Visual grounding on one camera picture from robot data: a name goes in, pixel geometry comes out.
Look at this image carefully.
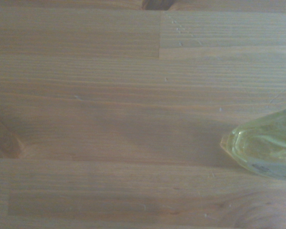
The clear green sanitizer bottle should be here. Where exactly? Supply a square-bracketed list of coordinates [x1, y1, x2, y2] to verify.
[219, 104, 286, 181]

